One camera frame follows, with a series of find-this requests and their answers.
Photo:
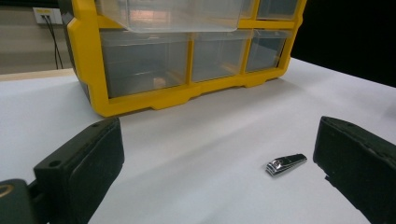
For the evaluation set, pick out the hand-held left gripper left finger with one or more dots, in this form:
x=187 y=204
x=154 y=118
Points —
x=84 y=161

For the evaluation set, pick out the white wall socket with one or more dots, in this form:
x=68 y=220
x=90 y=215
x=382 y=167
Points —
x=46 y=15

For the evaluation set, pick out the silver nail clipper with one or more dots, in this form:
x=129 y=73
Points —
x=285 y=164

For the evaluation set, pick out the small clear plastic drawer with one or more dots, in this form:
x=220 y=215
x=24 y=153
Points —
x=266 y=49
x=277 y=8
x=218 y=54

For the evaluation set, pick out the large clear plastic drawer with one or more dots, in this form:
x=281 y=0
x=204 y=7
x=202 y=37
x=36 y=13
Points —
x=174 y=14
x=143 y=62

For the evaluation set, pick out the yellow drawer cabinet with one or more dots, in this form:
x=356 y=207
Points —
x=90 y=62

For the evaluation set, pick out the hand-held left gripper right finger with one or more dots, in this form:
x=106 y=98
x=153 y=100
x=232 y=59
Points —
x=358 y=161

